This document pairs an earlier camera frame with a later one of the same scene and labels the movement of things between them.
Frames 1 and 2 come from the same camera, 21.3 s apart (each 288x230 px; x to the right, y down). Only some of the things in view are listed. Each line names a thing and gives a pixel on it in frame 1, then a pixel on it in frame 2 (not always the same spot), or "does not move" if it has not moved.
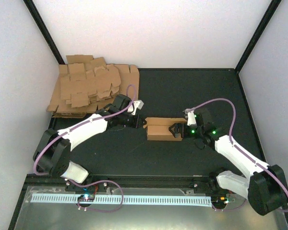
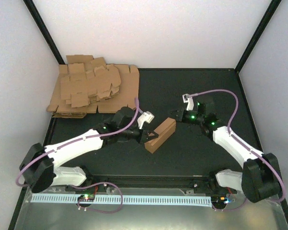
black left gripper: x=137 y=122 -> x=143 y=137
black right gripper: x=177 y=125 -> x=181 y=115
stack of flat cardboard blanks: x=87 y=84 does not move
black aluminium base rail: x=121 y=182 does not move
